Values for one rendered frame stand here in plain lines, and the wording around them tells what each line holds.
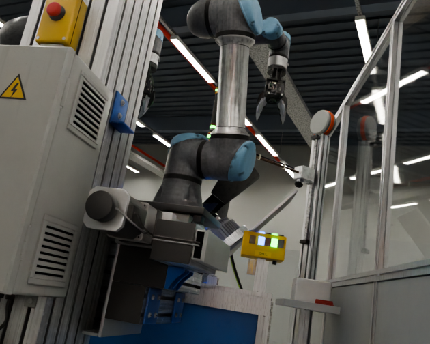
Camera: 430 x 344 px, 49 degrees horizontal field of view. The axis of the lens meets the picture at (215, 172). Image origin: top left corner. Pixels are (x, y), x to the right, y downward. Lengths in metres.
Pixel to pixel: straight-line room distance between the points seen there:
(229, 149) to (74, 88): 0.51
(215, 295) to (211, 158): 0.63
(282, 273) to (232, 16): 8.13
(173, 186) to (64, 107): 0.50
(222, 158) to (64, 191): 0.50
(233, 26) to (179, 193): 0.49
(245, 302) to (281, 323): 7.47
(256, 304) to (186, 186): 0.62
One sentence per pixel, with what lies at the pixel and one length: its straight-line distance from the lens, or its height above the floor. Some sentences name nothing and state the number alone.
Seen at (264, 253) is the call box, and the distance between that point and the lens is 1.76.
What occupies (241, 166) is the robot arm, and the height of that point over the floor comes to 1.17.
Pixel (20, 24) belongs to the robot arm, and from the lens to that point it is 1.78.
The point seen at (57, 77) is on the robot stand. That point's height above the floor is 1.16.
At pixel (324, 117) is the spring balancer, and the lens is 2.77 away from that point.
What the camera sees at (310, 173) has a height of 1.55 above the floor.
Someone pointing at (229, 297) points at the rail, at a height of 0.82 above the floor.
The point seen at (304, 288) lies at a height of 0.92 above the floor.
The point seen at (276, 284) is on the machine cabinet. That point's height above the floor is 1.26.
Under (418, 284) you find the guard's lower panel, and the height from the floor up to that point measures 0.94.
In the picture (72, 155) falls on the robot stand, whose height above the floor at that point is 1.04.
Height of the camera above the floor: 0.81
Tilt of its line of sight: 15 degrees up
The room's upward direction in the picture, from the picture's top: 9 degrees clockwise
